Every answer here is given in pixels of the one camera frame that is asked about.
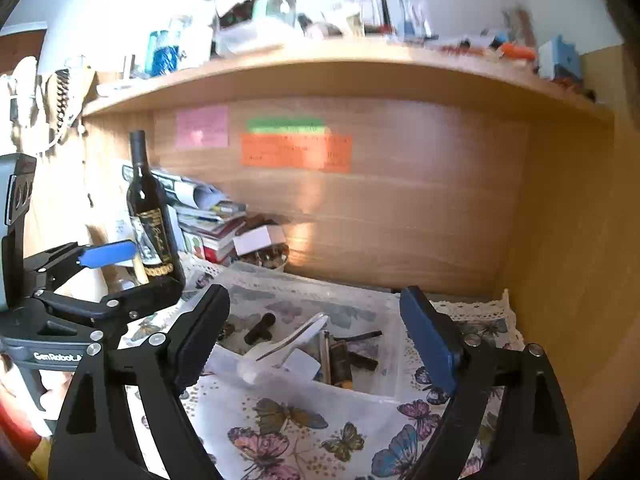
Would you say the butterfly print tablecloth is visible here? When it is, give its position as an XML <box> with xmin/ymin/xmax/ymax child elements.
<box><xmin>119</xmin><ymin>254</ymin><xmax>527</xmax><ymax>480</ymax></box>

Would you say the white fluffy item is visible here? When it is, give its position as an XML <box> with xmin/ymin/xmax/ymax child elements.
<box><xmin>0</xmin><ymin>57</ymin><xmax>39</xmax><ymax>127</ymax></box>

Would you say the stack of magazines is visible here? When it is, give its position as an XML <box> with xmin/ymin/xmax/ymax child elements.
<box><xmin>122</xmin><ymin>160</ymin><xmax>249</xmax><ymax>267</ymax></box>

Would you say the blue and white box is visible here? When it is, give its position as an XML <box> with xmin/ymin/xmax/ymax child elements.
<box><xmin>537</xmin><ymin>34</ymin><xmax>582</xmax><ymax>82</ymax></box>

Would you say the orange paper note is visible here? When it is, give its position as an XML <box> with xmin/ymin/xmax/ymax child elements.
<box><xmin>239</xmin><ymin>133</ymin><xmax>353</xmax><ymax>175</ymax></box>

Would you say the white paper card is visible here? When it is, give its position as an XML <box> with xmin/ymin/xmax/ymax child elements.
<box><xmin>232</xmin><ymin>224</ymin><xmax>287</xmax><ymax>257</ymax></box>

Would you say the dark wine bottle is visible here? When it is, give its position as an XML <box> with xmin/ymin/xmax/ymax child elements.
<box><xmin>125</xmin><ymin>130</ymin><xmax>186</xmax><ymax>287</ymax></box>

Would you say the black plastic clip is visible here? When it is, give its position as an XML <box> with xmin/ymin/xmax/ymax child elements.
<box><xmin>244</xmin><ymin>312</ymin><xmax>277</xmax><ymax>346</ymax></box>

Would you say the pink paper note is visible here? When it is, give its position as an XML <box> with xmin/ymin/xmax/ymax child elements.
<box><xmin>175</xmin><ymin>105</ymin><xmax>230</xmax><ymax>150</ymax></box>

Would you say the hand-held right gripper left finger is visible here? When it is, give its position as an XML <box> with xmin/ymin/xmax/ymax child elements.
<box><xmin>47</xmin><ymin>283</ymin><xmax>232</xmax><ymax>480</ymax></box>

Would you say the brown bead string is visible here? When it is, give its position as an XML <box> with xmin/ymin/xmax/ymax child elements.
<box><xmin>52</xmin><ymin>69</ymin><xmax>71</xmax><ymax>132</ymax></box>

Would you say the clear plastic storage box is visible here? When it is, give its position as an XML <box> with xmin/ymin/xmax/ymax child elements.
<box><xmin>199</xmin><ymin>261</ymin><xmax>417</xmax><ymax>402</ymax></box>

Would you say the glass bottle with blue liquid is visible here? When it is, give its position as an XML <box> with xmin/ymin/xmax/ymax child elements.
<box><xmin>147</xmin><ymin>16</ymin><xmax>194</xmax><ymax>79</ymax></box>

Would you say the wooden shelf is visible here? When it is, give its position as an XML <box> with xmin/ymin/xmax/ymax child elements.
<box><xmin>80</xmin><ymin>39</ymin><xmax>617</xmax><ymax>127</ymax></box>

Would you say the green paper note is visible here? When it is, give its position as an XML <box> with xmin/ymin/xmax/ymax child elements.
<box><xmin>246</xmin><ymin>117</ymin><xmax>326</xmax><ymax>135</ymax></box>

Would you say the thin black pen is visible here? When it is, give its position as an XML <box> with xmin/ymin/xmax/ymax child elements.
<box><xmin>332</xmin><ymin>329</ymin><xmax>384</xmax><ymax>342</ymax></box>

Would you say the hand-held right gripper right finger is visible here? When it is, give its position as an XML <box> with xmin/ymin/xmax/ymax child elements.
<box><xmin>398</xmin><ymin>285</ymin><xmax>581</xmax><ymax>480</ymax></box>

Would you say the clear toothbrush package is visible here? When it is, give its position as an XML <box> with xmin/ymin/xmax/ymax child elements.
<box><xmin>372</xmin><ymin>0</ymin><xmax>407</xmax><ymax>37</ymax></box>

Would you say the white handheld massager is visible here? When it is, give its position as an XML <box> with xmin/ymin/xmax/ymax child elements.
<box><xmin>237</xmin><ymin>312</ymin><xmax>331</xmax><ymax>384</ymax></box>

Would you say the small box with white lid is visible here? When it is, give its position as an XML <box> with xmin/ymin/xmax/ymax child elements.
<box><xmin>240</xmin><ymin>215</ymin><xmax>291</xmax><ymax>274</ymax></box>

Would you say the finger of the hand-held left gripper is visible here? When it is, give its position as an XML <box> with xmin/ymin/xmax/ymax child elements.
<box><xmin>21</xmin><ymin>239</ymin><xmax>139</xmax><ymax>291</ymax></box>
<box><xmin>31</xmin><ymin>276</ymin><xmax>187</xmax><ymax>348</ymax></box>

